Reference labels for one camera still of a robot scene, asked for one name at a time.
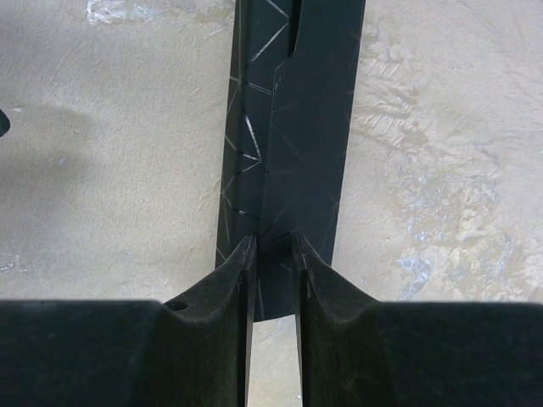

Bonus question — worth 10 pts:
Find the black sunglasses case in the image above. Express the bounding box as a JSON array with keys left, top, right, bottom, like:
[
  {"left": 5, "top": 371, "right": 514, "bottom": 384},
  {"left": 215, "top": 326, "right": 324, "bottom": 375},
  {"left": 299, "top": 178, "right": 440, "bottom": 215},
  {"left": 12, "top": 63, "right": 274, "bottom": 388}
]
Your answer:
[{"left": 216, "top": 0, "right": 365, "bottom": 321}]

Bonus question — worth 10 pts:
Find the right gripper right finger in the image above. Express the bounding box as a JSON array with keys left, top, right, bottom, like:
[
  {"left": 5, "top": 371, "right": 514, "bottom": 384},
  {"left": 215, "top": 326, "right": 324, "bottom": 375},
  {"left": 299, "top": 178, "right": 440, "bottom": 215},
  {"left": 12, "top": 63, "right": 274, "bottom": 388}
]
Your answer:
[{"left": 293, "top": 237, "right": 542, "bottom": 406}]

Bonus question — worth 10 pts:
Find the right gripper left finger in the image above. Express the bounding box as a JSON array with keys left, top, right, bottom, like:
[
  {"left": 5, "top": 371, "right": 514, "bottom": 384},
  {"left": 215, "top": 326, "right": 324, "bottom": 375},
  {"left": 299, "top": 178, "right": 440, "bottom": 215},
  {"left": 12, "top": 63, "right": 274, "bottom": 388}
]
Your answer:
[{"left": 1, "top": 237, "right": 256, "bottom": 406}]

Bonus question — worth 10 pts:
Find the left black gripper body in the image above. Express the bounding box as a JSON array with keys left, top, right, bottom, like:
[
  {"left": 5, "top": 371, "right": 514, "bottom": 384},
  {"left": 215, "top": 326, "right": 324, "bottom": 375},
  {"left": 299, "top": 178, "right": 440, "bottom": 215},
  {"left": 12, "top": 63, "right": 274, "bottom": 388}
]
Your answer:
[{"left": 0, "top": 110, "right": 11, "bottom": 137}]

